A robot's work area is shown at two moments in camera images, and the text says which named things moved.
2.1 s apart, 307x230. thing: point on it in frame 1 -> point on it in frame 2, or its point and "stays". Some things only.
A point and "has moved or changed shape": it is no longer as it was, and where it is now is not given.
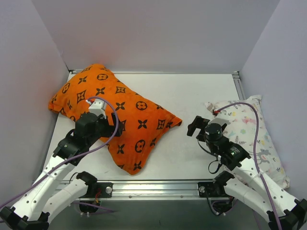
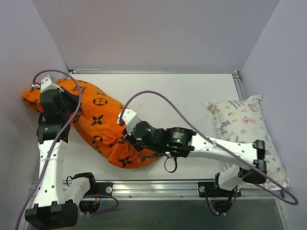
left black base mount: (106, 190) stays
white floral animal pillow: (248, 128) stays
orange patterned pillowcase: (146, 125) has moved or changed shape
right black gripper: (200, 128) -> (134, 143)
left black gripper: (115, 125) -> (67, 98)
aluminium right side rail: (238, 84) stays
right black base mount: (212, 189) stays
